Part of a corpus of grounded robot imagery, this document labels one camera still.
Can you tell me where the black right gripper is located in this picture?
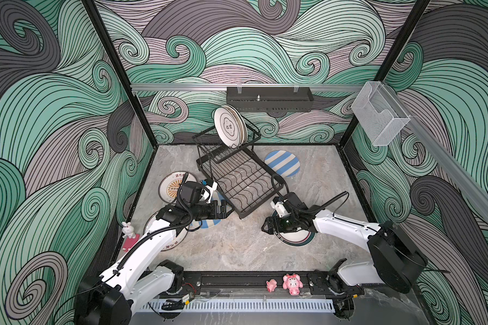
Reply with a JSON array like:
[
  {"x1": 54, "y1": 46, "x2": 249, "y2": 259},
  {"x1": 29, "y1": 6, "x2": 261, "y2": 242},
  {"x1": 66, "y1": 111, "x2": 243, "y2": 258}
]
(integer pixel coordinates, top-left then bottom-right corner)
[{"x1": 259, "y1": 214, "x2": 300, "y2": 235}]

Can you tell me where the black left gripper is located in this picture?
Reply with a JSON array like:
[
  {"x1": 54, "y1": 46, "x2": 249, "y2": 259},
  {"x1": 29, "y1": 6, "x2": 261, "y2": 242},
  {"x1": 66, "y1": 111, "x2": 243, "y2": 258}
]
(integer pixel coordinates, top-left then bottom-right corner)
[{"x1": 189, "y1": 199, "x2": 234, "y2": 221}]

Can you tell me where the green red rimmed white plate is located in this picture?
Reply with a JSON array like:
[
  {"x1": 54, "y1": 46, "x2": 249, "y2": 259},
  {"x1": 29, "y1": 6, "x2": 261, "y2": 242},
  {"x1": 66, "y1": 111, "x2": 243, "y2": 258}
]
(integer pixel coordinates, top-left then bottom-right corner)
[{"x1": 277, "y1": 230, "x2": 315, "y2": 247}]

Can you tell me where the orange sunburst plate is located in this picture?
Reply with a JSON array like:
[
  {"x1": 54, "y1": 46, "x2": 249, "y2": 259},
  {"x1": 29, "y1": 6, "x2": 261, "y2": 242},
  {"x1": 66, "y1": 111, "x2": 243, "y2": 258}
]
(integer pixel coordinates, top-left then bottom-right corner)
[
  {"x1": 144, "y1": 215, "x2": 188, "y2": 251},
  {"x1": 159, "y1": 171, "x2": 197, "y2": 203}
]

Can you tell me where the blue white striped plate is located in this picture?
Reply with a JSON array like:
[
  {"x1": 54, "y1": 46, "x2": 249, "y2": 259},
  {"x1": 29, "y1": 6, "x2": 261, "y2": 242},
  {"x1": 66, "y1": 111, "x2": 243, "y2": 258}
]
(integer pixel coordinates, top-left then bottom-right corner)
[
  {"x1": 188, "y1": 191, "x2": 233, "y2": 231},
  {"x1": 264, "y1": 150, "x2": 301, "y2": 178}
]

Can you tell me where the white green line plate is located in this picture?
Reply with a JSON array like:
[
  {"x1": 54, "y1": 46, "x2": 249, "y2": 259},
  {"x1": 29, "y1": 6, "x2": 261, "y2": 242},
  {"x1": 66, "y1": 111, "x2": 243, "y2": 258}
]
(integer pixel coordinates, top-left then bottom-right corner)
[{"x1": 214, "y1": 105, "x2": 244, "y2": 148}]

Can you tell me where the cream floral plate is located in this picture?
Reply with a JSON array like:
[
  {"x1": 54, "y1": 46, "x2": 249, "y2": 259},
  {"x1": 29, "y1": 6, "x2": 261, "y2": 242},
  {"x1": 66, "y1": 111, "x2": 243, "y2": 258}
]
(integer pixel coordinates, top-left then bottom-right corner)
[{"x1": 237, "y1": 111, "x2": 248, "y2": 146}]

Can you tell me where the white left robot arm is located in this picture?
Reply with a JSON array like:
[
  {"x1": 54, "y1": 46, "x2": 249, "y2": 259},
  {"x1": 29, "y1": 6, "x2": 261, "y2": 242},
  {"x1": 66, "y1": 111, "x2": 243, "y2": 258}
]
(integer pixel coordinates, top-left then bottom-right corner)
[{"x1": 73, "y1": 179, "x2": 227, "y2": 324}]

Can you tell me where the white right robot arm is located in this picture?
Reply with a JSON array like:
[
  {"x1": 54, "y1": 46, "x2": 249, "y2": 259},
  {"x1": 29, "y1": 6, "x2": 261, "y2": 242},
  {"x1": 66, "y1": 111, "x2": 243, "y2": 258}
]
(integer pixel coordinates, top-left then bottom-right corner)
[{"x1": 261, "y1": 192, "x2": 428, "y2": 296}]

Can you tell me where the large pink pig toy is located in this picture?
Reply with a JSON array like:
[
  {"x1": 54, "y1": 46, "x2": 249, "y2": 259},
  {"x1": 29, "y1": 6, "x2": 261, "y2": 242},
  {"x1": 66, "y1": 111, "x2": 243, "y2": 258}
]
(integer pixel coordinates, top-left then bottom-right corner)
[{"x1": 283, "y1": 274, "x2": 304, "y2": 296}]

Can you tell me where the white rabbit figurine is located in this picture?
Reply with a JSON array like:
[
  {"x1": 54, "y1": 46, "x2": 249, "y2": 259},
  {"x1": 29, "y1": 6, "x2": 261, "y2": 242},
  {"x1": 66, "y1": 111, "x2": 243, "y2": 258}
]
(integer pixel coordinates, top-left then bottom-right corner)
[{"x1": 121, "y1": 222, "x2": 136, "y2": 239}]

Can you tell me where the small pink pig toy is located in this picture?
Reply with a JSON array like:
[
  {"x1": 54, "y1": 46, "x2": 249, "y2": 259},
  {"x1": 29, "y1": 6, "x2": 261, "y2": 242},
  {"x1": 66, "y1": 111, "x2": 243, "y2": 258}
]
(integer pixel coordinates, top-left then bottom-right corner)
[{"x1": 267, "y1": 279, "x2": 277, "y2": 293}]

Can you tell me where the black wire dish rack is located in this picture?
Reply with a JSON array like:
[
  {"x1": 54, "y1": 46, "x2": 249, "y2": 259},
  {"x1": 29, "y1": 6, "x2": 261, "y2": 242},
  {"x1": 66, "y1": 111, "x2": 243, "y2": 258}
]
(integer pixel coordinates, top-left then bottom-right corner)
[{"x1": 192, "y1": 119, "x2": 275, "y2": 219}]

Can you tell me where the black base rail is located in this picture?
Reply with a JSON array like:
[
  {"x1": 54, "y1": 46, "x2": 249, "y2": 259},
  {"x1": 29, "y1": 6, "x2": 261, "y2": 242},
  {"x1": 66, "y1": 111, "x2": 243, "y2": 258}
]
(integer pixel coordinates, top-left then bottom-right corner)
[{"x1": 182, "y1": 271, "x2": 365, "y2": 297}]

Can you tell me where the white slotted cable duct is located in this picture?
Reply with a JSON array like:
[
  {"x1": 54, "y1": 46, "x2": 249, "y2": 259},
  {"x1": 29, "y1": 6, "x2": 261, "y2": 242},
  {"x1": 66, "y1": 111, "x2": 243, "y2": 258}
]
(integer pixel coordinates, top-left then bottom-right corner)
[{"x1": 137, "y1": 298, "x2": 336, "y2": 314}]

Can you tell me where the black wall shelf tray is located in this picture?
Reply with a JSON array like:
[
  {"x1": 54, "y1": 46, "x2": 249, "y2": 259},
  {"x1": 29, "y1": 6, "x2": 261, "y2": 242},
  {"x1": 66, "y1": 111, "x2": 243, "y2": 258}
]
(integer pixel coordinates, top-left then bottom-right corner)
[{"x1": 226, "y1": 86, "x2": 314, "y2": 113}]

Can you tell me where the clear plastic wall holder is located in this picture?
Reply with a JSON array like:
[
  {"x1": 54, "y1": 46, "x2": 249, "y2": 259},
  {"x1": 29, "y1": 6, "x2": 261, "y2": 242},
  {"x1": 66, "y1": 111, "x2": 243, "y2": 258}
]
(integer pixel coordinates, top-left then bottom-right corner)
[{"x1": 351, "y1": 81, "x2": 410, "y2": 147}]

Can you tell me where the aluminium wall rail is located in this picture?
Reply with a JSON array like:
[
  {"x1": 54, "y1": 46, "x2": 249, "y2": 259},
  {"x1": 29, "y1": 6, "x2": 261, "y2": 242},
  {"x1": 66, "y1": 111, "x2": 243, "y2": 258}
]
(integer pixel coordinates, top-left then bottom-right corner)
[{"x1": 130, "y1": 83, "x2": 363, "y2": 93}]

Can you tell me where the black frame post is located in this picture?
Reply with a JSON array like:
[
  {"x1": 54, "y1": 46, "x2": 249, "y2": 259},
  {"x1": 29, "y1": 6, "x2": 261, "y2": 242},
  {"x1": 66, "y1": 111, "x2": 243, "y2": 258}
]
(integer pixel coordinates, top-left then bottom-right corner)
[{"x1": 81, "y1": 0, "x2": 158, "y2": 150}]

